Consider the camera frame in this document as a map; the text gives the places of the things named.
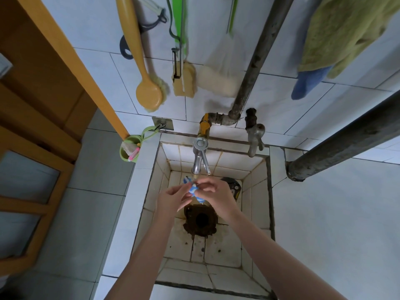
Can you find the person's right hand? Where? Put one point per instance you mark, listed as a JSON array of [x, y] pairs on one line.
[[222, 199]]

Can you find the person's left hand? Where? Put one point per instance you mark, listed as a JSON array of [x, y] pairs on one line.
[[170, 204]]

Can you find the blue white wavy cloth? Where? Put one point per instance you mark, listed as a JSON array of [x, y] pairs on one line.
[[192, 190]]

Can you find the chrome faucet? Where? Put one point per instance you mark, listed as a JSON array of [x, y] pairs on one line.
[[198, 153]]

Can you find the person's left forearm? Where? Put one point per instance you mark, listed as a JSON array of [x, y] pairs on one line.
[[140, 265]]

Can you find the person's right forearm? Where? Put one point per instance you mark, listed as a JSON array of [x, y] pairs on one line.
[[281, 265]]

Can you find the black round drain stopper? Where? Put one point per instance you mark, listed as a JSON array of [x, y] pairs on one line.
[[234, 185]]

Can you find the white tiled sink basin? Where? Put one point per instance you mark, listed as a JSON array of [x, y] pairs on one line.
[[218, 253]]

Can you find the small pink object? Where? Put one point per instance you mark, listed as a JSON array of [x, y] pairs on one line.
[[134, 153]]

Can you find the green plastic cup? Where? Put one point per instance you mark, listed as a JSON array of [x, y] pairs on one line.
[[122, 156]]

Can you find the grey metal tap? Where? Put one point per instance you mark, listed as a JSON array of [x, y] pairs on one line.
[[254, 137]]

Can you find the black tap knob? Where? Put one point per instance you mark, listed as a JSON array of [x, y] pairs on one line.
[[250, 117]]

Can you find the yellow hanging brush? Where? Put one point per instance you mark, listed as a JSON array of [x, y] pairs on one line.
[[148, 95]]

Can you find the white hanging item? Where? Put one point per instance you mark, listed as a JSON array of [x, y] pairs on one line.
[[218, 79]]

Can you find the rusty grey metal pipe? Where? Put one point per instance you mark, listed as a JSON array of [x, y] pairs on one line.
[[343, 140]]

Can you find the black thin hanging tool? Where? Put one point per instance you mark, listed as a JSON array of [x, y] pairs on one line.
[[174, 62]]

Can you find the blue hanging cloth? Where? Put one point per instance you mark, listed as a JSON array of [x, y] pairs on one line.
[[307, 82]]

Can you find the grey water supply pipe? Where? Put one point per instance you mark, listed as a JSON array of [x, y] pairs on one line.
[[265, 43]]

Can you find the brown wooden door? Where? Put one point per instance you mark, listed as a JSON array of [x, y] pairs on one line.
[[47, 74]]

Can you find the olive green hanging towel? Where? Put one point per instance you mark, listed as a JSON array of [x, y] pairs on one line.
[[343, 28]]

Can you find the white door hook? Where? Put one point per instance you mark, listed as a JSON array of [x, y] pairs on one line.
[[3, 65]]

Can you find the grey wall hook plate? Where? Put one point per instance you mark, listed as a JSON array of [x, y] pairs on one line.
[[167, 121]]

